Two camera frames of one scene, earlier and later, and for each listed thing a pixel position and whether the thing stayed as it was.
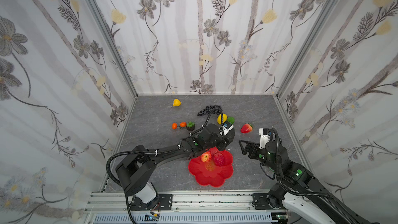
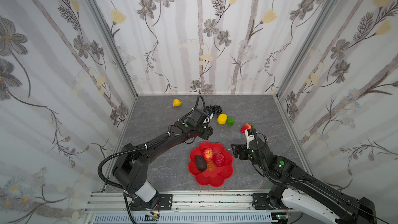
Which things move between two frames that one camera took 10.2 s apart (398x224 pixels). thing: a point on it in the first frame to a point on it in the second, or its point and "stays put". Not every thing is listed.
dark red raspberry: [218, 159] stays put
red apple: [206, 156] stays put
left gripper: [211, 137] to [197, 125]
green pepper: [231, 119] stays put
